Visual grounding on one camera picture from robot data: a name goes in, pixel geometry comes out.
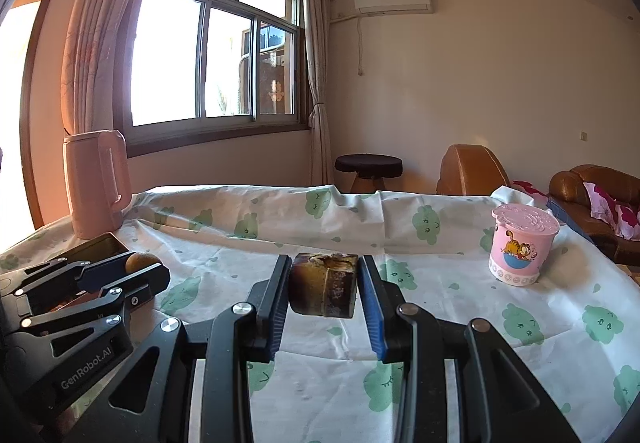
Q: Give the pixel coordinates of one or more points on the narrow tied beige curtain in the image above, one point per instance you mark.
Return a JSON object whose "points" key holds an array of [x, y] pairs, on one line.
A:
{"points": [[317, 73]]}

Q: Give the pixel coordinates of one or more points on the wide beige curtain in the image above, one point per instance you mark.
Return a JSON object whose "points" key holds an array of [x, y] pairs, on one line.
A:
{"points": [[95, 23]]}

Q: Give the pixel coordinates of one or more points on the pink floral cloth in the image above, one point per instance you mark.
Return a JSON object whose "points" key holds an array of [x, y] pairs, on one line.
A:
{"points": [[607, 208], [527, 188]]}

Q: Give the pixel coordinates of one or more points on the dark round stool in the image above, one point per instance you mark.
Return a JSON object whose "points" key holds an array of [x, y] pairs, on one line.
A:
{"points": [[367, 165]]}

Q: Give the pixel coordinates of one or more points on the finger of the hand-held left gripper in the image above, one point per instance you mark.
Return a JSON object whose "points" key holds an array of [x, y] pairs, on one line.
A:
{"points": [[105, 269], [145, 285]]}

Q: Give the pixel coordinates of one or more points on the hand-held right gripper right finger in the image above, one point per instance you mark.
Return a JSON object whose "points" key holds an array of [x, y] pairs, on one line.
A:
{"points": [[372, 318]]}

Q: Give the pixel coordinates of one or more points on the sliding window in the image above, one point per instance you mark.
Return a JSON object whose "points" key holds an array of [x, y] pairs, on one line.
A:
{"points": [[210, 58]]}

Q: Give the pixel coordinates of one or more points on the small brown jar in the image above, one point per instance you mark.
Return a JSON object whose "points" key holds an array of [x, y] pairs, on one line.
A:
{"points": [[322, 285]]}

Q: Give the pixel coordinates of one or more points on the cloud print tablecloth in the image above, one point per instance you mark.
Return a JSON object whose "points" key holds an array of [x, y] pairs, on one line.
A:
{"points": [[450, 348]]}

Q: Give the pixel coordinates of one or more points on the pink electric kettle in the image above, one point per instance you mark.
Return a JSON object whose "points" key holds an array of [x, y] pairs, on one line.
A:
{"points": [[92, 183]]}

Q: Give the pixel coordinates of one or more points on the wooden door frame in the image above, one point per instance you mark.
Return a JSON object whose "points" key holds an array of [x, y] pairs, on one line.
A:
{"points": [[32, 123]]}

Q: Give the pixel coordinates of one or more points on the small tan round fruit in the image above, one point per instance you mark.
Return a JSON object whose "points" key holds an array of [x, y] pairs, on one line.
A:
{"points": [[141, 260]]}

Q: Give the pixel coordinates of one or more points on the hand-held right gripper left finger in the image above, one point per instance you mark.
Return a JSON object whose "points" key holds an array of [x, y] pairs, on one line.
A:
{"points": [[274, 323]]}

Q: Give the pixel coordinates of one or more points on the brown leather sofa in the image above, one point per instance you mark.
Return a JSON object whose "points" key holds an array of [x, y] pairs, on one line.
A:
{"points": [[565, 188]]}

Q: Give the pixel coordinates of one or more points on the pink cartoon cup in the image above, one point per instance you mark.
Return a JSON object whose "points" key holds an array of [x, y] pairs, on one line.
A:
{"points": [[520, 243]]}

